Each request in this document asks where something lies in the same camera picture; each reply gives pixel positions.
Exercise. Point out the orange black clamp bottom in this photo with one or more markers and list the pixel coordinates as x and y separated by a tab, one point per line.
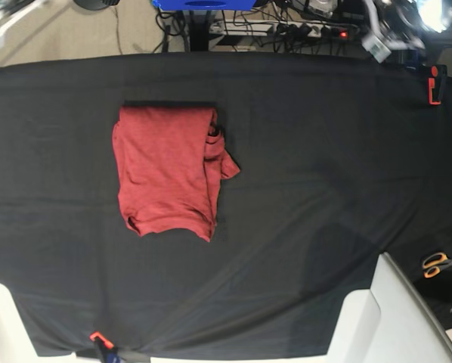
106	351

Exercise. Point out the white power strip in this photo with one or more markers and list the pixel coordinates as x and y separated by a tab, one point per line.
316	29

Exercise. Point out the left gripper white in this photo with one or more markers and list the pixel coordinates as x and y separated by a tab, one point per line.
392	26

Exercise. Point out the black table stand post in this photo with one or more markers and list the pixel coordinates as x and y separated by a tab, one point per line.
199	22

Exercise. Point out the black table cloth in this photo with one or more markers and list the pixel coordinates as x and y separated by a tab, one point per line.
339	159

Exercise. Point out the yellow-handled scissors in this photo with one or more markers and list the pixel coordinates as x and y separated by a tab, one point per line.
435	264

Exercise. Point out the orange black clamp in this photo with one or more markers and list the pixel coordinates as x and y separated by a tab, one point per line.
437	84
106	351

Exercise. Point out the orange black clamp right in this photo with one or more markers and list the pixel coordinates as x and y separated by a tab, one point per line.
437	84

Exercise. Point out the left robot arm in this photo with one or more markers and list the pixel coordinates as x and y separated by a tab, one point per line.
423	27

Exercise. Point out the red long-sleeve T-shirt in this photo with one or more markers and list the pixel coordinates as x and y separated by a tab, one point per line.
171	162

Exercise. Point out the blue box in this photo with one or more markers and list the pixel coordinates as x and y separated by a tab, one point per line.
204	5

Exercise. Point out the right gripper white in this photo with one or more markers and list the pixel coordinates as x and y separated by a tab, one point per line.
12	12

